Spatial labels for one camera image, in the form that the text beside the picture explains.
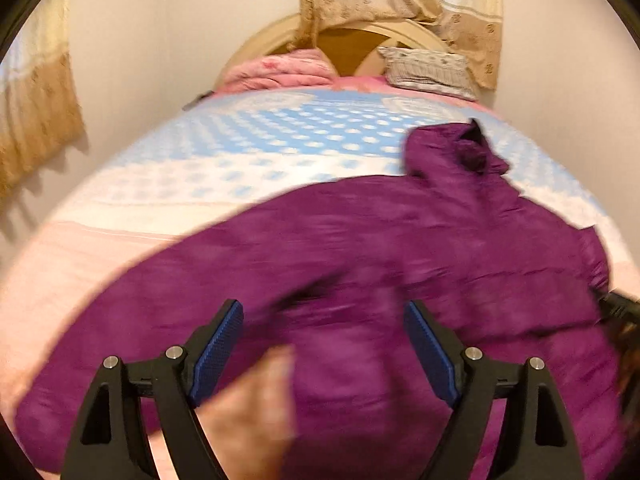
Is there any pink quilt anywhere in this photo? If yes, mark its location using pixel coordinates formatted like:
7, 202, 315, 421
220, 50, 346, 93

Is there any bed with dotted bedspread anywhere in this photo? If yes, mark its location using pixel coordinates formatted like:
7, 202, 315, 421
0, 87, 640, 480

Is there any grey patterned pillow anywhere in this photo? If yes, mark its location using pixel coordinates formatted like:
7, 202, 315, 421
377, 46, 478, 101

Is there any purple puffer jacket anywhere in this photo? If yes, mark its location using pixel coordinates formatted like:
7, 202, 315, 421
15, 119, 628, 480

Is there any cream wooden headboard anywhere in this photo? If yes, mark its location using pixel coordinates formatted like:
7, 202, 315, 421
220, 12, 451, 81

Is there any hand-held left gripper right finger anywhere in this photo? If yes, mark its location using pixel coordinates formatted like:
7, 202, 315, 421
404, 301, 585, 480

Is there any beige patterned side curtain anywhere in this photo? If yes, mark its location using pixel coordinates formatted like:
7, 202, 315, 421
0, 0, 91, 201

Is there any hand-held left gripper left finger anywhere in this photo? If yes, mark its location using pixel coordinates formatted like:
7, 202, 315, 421
60, 299, 246, 480

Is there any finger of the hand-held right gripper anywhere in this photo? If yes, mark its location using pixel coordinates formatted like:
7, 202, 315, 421
592, 287, 640, 323

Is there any person's right hand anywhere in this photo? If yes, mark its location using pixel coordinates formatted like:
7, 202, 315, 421
197, 347, 297, 480

